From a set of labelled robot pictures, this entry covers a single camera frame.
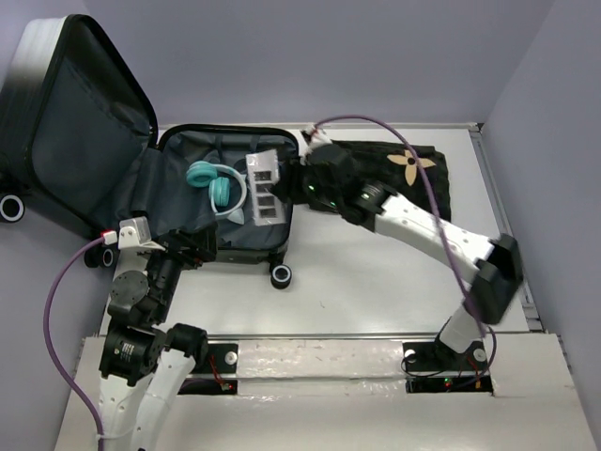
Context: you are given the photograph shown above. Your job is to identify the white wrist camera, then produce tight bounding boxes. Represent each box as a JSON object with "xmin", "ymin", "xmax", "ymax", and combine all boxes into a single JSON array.
[
  {"xmin": 100, "ymin": 216, "xmax": 166, "ymax": 252},
  {"xmin": 300, "ymin": 124, "xmax": 331, "ymax": 154}
]

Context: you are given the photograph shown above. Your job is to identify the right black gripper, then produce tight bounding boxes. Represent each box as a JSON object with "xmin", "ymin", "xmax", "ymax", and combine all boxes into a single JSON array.
[{"xmin": 270, "ymin": 155, "xmax": 342, "ymax": 208}]

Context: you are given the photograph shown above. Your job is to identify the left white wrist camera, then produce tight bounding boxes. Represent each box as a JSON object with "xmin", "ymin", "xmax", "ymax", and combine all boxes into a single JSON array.
[{"xmin": 100, "ymin": 216, "xmax": 166, "ymax": 252}]

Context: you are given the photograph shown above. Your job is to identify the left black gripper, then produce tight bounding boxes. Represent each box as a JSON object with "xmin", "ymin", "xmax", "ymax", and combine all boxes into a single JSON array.
[{"xmin": 143, "ymin": 218, "xmax": 220, "ymax": 319}]

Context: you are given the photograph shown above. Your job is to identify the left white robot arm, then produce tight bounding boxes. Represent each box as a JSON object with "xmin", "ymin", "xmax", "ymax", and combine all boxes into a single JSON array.
[{"xmin": 99, "ymin": 221, "xmax": 218, "ymax": 450}]

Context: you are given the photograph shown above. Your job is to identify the black white space suitcase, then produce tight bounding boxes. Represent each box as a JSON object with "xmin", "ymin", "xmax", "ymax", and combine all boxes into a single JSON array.
[{"xmin": 1, "ymin": 14, "xmax": 299, "ymax": 289}]

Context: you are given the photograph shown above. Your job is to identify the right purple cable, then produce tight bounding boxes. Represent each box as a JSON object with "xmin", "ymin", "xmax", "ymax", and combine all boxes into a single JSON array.
[{"xmin": 314, "ymin": 115, "xmax": 500, "ymax": 372}]

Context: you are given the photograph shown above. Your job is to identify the teal cat-ear headphones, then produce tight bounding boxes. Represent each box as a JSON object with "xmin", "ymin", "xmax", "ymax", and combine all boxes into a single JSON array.
[{"xmin": 186, "ymin": 161, "xmax": 248, "ymax": 226}]

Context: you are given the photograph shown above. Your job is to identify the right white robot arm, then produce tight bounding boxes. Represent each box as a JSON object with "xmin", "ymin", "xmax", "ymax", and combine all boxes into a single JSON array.
[{"xmin": 271, "ymin": 144, "xmax": 524, "ymax": 368}]

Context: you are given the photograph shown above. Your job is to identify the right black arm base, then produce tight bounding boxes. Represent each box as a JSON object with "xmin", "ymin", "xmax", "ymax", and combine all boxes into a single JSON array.
[{"xmin": 400, "ymin": 328, "xmax": 498, "ymax": 395}]

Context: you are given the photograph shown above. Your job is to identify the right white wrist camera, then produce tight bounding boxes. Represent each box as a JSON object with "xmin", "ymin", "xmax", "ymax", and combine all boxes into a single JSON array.
[{"xmin": 300, "ymin": 124, "xmax": 331, "ymax": 154}]

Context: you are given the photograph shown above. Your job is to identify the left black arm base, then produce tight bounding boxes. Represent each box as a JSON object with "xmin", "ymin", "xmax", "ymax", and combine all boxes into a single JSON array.
[{"xmin": 178, "ymin": 342, "xmax": 239, "ymax": 396}]

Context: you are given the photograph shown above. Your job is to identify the aluminium table rail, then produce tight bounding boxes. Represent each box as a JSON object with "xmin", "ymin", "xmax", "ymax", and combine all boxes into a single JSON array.
[{"xmin": 470, "ymin": 123, "xmax": 545, "ymax": 332}]

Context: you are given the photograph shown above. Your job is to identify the black beige flower blanket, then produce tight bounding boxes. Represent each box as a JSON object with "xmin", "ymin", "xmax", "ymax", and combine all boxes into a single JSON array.
[{"xmin": 331, "ymin": 140, "xmax": 452, "ymax": 228}]

